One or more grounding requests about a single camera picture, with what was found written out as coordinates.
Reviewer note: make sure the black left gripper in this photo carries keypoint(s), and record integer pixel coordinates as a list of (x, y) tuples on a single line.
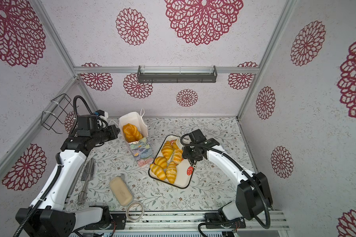
[(111, 128)]

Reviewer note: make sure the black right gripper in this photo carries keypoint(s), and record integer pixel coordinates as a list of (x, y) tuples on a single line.
[(186, 153)]

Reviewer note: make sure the croissant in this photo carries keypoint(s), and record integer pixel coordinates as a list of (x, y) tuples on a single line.
[(167, 150), (171, 172), (177, 156), (158, 171), (161, 161)]

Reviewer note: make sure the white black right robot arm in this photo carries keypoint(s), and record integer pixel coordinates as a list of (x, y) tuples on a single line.
[(253, 195)]

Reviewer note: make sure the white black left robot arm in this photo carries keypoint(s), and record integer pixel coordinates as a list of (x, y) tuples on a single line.
[(45, 217)]

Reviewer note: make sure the beige oval bread loaf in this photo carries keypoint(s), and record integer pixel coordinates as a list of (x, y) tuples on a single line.
[(121, 191)]

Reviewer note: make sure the white strawberry tray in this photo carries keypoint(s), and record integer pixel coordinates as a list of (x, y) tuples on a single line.
[(184, 170)]

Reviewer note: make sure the metal whisk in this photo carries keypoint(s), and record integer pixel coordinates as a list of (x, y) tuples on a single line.
[(87, 176)]

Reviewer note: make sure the clear tape roll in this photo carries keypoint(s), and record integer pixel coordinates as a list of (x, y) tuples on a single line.
[(135, 211)]

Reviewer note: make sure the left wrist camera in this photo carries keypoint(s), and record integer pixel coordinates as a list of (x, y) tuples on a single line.
[(87, 125)]

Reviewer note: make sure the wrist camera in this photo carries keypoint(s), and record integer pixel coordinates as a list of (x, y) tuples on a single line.
[(87, 125), (197, 137)]

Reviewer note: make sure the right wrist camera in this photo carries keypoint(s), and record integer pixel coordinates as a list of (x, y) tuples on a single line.
[(197, 137)]

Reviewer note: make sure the black wire wall holder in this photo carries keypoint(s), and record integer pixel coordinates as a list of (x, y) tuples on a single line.
[(60, 113)]

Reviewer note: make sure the black wall shelf rack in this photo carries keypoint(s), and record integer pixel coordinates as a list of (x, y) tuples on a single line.
[(176, 76)]

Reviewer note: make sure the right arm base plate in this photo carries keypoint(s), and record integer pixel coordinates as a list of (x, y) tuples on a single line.
[(216, 220)]

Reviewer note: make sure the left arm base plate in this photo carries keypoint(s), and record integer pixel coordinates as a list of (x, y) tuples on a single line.
[(116, 221)]

